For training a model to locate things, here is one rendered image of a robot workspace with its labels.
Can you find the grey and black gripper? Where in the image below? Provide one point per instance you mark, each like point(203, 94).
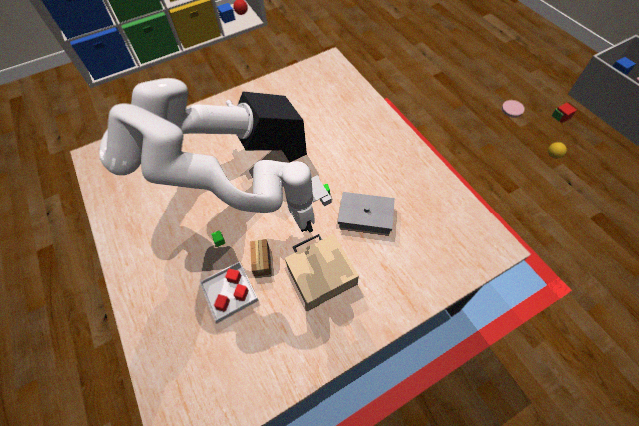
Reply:
point(303, 217)

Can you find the red block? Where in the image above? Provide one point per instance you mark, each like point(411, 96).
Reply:
point(233, 276)
point(221, 303)
point(240, 292)

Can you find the brown cardboard box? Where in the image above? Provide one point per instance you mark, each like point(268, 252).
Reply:
point(260, 259)

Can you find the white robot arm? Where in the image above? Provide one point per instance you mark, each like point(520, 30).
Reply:
point(155, 110)

